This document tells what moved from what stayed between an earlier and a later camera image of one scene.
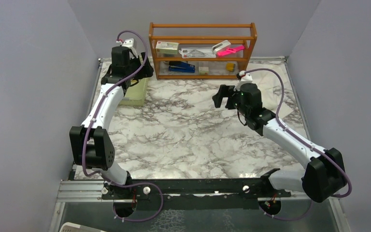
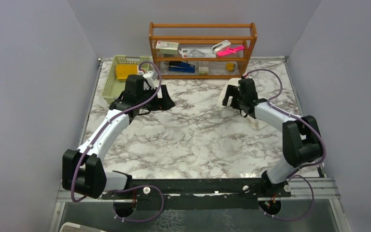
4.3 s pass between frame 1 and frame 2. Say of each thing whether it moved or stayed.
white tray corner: stayed
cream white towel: moved
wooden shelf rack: stayed
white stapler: stayed
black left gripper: moved
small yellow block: stayed
